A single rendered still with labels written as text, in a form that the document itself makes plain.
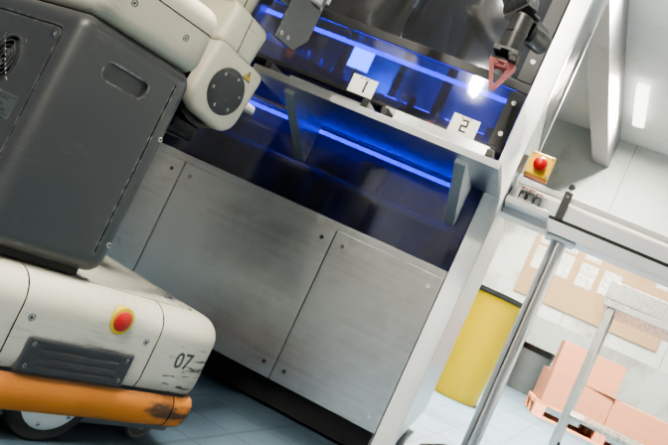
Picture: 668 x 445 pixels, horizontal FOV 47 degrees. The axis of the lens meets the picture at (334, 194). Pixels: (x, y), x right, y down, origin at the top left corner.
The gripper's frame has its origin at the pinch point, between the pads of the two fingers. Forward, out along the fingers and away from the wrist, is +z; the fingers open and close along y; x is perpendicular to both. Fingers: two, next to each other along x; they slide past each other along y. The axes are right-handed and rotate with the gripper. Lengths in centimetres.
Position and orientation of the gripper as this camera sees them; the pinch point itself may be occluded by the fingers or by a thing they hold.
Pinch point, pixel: (492, 86)
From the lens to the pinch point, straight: 198.3
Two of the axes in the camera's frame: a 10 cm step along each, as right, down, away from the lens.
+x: -8.9, -3.8, 2.6
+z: -4.2, 9.1, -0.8
